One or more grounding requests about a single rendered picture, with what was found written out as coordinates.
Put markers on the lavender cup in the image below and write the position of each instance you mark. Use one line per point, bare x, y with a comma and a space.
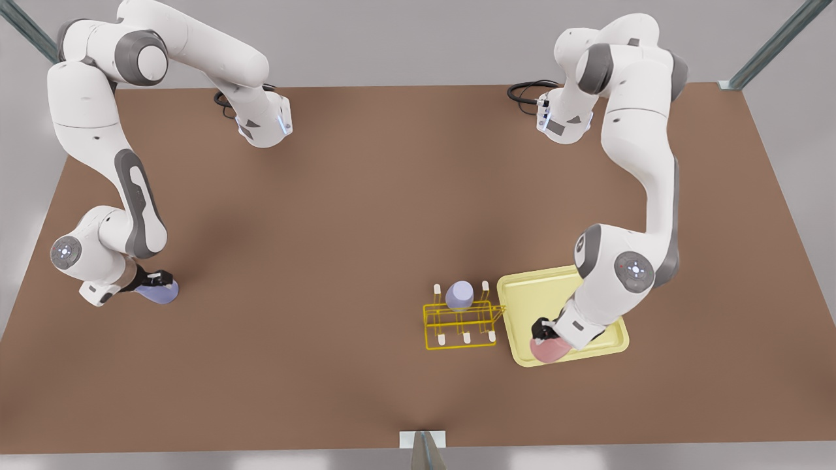
160, 292
460, 295

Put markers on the pink cup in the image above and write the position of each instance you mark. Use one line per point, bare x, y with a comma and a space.
547, 350

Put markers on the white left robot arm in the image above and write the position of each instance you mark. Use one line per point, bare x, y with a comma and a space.
637, 130

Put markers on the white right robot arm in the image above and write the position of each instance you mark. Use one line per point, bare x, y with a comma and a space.
98, 117

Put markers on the pale yellow tray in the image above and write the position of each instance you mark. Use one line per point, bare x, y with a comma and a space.
542, 294

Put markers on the silver frame post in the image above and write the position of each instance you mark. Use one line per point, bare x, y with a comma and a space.
774, 46
426, 450
29, 29

